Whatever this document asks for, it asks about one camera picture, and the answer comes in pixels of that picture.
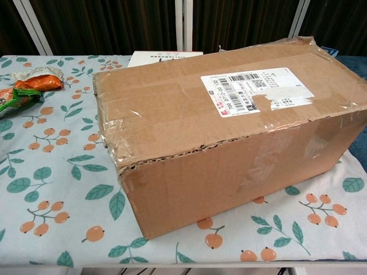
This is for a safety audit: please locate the white crumpled snack packet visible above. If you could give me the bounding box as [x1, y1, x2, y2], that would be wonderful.
[10, 66, 64, 83]

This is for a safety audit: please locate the brown cardboard shipping box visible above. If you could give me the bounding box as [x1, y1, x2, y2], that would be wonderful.
[92, 36, 367, 240]

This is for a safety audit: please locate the floral print tablecloth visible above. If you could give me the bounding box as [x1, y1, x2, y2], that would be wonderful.
[0, 54, 367, 270]

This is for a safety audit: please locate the white paper booklet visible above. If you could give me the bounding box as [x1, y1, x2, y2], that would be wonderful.
[127, 50, 205, 69]

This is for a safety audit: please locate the green snack packet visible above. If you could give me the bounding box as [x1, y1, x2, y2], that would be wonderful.
[0, 87, 45, 120]

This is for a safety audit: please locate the long blue printed box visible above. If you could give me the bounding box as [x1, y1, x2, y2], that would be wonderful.
[320, 45, 339, 58]

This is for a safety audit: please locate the white frame post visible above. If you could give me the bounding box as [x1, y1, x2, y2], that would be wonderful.
[175, 0, 193, 52]
[288, 0, 307, 38]
[13, 0, 54, 56]

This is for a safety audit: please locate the dark pleated curtain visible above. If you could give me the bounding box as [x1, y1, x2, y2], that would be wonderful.
[0, 0, 367, 57]

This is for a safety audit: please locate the orange snack packet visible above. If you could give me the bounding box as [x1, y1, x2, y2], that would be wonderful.
[13, 74, 64, 92]

